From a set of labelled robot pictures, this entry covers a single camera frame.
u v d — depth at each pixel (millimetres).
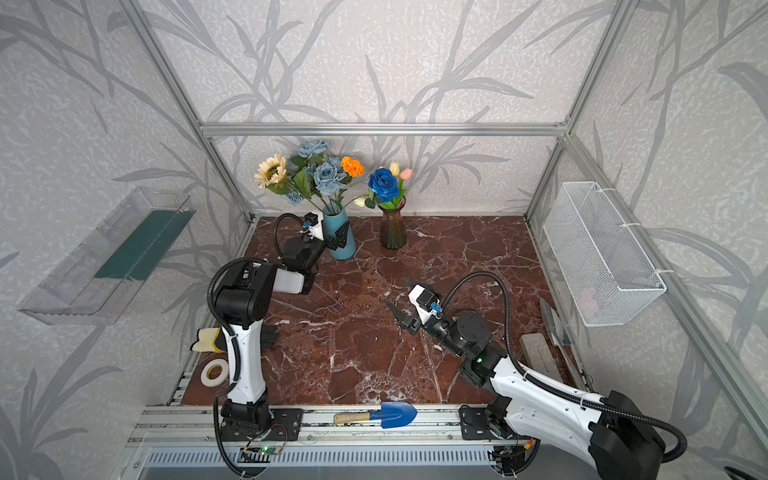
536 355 824
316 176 823
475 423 737
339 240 912
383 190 659
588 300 750
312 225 847
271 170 758
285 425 727
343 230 930
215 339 870
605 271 613
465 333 535
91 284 636
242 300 580
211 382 805
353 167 849
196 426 753
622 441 402
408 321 609
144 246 661
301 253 808
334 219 932
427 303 548
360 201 897
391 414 753
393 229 1042
